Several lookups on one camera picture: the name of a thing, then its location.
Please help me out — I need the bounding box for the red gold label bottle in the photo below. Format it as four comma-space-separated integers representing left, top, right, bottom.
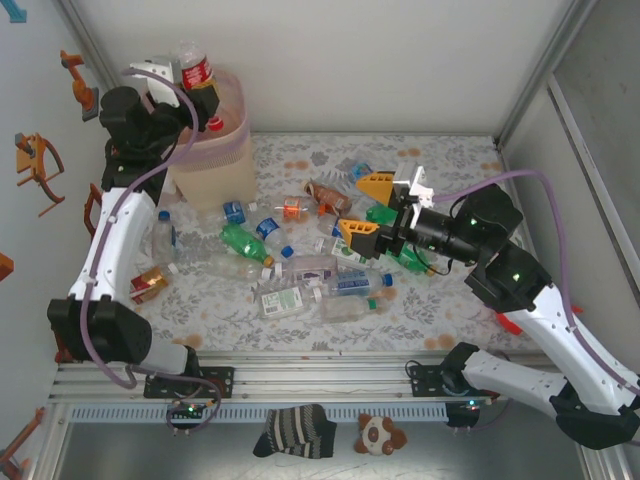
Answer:
129, 262, 180, 306

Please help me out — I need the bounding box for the brown plastic bottle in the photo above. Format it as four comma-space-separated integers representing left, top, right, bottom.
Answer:
303, 179, 354, 211

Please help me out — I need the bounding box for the lime picture label bottle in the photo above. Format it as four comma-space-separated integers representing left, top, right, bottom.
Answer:
314, 237, 374, 266

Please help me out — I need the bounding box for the aluminium frame post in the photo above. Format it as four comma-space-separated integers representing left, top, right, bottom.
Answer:
497, 0, 599, 151
58, 0, 134, 136

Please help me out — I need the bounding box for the clear bottle blue cap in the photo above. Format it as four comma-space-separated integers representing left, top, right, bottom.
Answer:
151, 209, 179, 264

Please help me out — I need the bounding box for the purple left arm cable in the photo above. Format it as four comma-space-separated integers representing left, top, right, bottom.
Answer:
82, 67, 209, 390

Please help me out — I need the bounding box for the teal label clear bottle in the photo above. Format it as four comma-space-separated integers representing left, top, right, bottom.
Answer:
349, 159, 374, 184

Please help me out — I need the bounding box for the small LED circuit board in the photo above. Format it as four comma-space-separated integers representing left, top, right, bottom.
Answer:
166, 397, 224, 437
444, 397, 501, 431

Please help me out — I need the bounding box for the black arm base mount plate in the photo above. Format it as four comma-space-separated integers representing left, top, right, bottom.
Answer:
143, 366, 236, 400
409, 362, 501, 399

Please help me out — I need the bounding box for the orange claw gripper wall sticker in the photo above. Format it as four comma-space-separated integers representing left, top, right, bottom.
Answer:
13, 132, 67, 218

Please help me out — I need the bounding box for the pepsi label clear bottle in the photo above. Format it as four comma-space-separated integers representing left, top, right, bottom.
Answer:
317, 214, 346, 239

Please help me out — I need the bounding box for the striped black beige sock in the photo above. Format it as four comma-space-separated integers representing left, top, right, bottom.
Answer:
252, 403, 339, 460

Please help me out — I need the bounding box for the brown white plush toy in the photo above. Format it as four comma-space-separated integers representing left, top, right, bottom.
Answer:
353, 412, 409, 459

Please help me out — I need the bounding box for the beige bin with pink bag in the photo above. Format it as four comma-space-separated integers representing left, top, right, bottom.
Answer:
166, 67, 259, 212

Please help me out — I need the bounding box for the green bottle yellow cap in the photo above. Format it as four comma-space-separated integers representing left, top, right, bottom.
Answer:
219, 222, 276, 269

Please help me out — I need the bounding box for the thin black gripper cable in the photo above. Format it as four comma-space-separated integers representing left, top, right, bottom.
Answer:
414, 249, 451, 277

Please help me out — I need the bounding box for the clear unlabelled bottle white cap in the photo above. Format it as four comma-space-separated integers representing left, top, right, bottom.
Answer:
207, 252, 274, 281

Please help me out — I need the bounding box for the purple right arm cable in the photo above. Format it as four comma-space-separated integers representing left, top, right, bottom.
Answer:
433, 168, 640, 391

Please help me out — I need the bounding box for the red label cola bottle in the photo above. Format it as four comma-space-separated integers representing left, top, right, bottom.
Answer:
177, 41, 225, 132

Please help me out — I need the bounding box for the blue text label water bottle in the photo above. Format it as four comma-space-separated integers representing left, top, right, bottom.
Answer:
327, 269, 396, 296

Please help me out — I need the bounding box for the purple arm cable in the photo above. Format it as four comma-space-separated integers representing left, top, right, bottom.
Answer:
433, 168, 640, 391
82, 67, 209, 390

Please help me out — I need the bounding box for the aluminium rail frame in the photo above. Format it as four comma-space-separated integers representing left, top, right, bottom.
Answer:
49, 349, 566, 401

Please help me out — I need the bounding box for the white lidded plastic box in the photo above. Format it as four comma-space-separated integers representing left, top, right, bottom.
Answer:
158, 172, 187, 205

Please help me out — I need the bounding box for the purple label clear bottle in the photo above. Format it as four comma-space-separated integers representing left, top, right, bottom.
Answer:
273, 254, 339, 284

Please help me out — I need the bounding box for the orange label small bottle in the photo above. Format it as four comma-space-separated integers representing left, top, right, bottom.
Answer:
274, 196, 314, 223

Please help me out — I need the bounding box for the green white label square bottle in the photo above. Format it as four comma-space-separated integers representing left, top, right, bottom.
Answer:
257, 285, 324, 320

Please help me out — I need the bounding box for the perforated white cable tray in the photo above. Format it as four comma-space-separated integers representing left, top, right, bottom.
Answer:
67, 402, 449, 424

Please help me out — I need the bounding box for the red plush toy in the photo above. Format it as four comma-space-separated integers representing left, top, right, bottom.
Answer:
493, 304, 585, 337

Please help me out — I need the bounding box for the clear bottle green cap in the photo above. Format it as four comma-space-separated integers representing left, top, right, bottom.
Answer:
319, 294, 381, 324

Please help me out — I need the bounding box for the blue label bottle white cap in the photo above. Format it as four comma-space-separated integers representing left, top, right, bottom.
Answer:
197, 199, 259, 232

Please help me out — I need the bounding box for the green plastic soda bottle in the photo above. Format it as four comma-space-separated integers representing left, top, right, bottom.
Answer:
364, 202, 437, 277

